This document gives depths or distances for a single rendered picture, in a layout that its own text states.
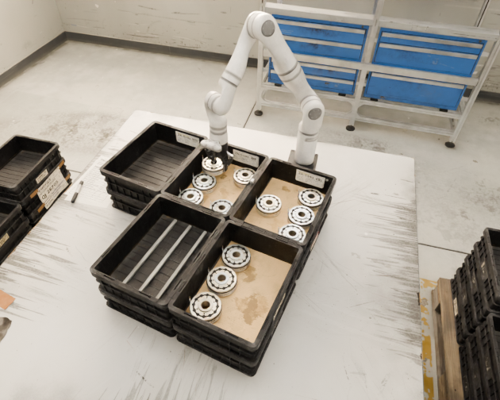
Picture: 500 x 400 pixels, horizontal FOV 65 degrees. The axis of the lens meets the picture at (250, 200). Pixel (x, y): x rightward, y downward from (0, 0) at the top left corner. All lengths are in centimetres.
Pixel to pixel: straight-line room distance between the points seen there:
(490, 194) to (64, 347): 291
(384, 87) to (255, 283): 236
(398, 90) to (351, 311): 224
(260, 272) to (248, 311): 16
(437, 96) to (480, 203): 88
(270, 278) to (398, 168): 103
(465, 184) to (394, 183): 139
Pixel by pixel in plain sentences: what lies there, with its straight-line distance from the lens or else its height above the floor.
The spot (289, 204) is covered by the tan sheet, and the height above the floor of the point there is 83.
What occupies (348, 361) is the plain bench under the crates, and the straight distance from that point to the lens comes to 145.
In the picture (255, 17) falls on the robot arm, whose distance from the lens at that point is 150.
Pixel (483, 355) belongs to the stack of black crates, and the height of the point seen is 38.
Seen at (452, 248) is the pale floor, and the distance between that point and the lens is 287.
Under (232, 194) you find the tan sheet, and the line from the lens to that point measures 167.
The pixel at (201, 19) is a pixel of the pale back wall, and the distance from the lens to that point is 444.
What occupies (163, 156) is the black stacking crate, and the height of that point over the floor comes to 83.
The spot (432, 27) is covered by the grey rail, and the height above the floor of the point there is 93.
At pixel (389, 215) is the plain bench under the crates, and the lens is 188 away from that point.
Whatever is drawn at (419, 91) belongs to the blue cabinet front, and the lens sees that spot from 344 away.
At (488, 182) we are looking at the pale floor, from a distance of 350.
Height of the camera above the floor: 200
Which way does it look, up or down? 45 degrees down
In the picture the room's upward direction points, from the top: 2 degrees clockwise
